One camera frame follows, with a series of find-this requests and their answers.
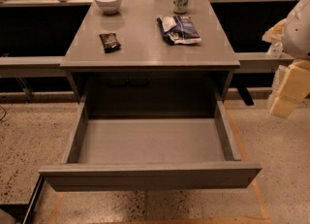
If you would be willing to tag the open grey top drawer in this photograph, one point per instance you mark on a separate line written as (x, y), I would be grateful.
(150, 154)

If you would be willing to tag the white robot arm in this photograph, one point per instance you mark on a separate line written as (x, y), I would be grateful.
(291, 35)

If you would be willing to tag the clear sanitizer bottle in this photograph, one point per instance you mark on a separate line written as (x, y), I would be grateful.
(275, 50)

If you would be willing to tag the grey cabinet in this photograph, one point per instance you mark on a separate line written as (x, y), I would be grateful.
(147, 77)

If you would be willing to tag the dark rxbar chocolate bar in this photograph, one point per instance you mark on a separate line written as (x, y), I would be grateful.
(110, 42)

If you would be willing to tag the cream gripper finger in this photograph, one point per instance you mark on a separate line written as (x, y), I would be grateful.
(275, 33)
(293, 89)

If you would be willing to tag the white ceramic bowl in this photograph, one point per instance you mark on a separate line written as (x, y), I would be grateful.
(109, 6)

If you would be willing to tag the blue chip bag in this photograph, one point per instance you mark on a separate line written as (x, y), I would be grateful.
(178, 30)

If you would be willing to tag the grey side shelf rail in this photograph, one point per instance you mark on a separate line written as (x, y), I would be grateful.
(49, 66)

